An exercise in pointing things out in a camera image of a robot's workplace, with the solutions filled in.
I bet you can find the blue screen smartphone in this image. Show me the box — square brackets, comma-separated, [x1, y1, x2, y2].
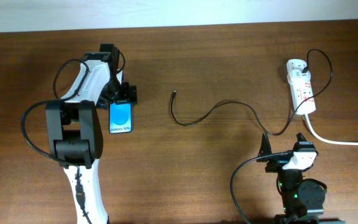
[109, 103, 132, 134]

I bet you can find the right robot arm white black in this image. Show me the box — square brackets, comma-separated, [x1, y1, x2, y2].
[257, 133, 328, 223]

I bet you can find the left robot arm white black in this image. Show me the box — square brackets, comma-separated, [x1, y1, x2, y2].
[45, 44, 137, 223]

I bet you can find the white power strip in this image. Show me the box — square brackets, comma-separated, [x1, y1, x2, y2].
[287, 59, 316, 115]

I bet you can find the white power strip cord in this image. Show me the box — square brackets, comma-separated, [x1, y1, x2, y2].
[302, 113, 358, 148]

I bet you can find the black charger cable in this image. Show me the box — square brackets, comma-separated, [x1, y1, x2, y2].
[170, 49, 334, 136]

